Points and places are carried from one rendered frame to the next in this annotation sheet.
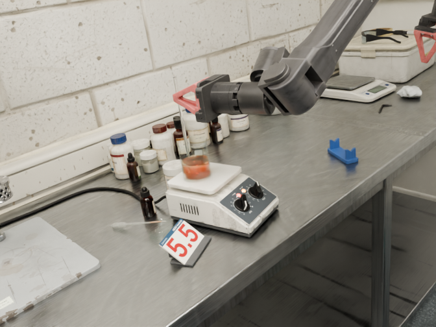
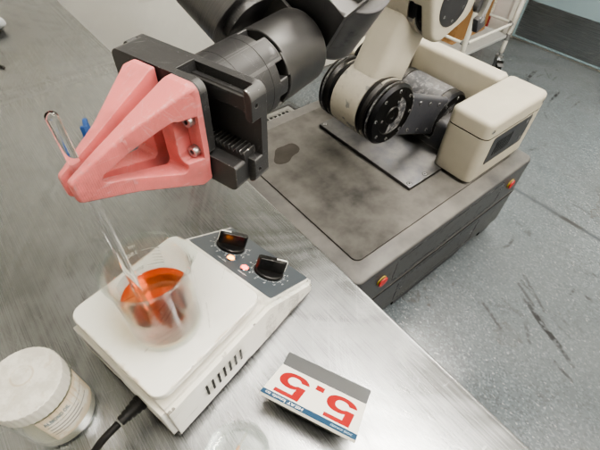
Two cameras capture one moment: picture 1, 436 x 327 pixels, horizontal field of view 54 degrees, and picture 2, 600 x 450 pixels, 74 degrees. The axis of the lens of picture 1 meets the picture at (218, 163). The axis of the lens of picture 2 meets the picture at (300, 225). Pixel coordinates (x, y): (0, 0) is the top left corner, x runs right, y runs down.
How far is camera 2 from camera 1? 75 cm
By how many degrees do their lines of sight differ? 74
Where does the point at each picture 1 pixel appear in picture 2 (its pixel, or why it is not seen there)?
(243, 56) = not seen: outside the picture
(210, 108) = (243, 133)
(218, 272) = (391, 348)
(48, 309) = not seen: outside the picture
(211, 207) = (265, 319)
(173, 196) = (189, 395)
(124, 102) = not seen: outside the picture
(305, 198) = (220, 205)
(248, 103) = (306, 71)
